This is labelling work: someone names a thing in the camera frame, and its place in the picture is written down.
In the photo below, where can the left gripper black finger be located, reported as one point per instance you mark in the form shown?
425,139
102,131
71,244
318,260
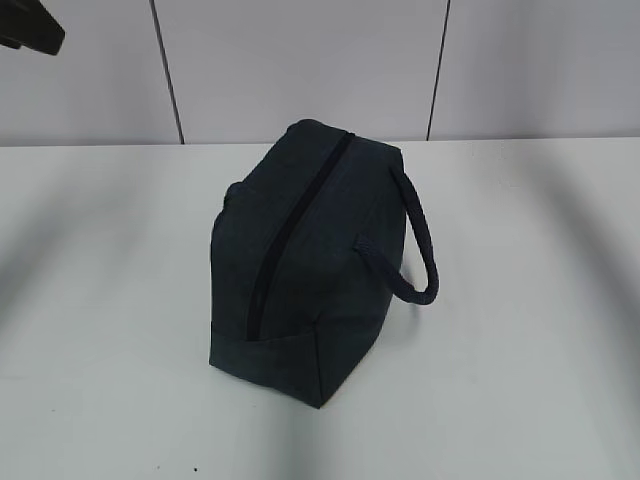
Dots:
27,23

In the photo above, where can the dark blue lunch bag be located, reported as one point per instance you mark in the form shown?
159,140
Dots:
306,255

